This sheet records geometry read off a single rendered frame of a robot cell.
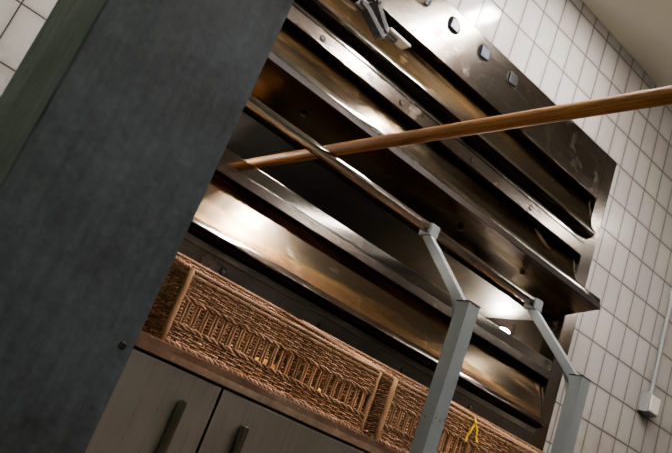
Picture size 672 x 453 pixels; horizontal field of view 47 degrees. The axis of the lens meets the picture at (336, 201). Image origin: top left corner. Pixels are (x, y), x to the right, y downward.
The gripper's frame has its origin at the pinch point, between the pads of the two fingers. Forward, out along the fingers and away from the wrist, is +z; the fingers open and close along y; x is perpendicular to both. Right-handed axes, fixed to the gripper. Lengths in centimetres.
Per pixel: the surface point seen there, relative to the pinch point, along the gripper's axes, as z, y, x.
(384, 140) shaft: 4.9, 30.0, -0.2
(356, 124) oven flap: 22.2, 8.5, -39.9
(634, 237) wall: 184, -38, -52
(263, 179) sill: 10, 33, -55
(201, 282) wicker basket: -20, 77, -5
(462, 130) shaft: 5.3, 30.5, 23.1
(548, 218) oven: 129, -18, -53
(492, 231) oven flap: 88, 9, -40
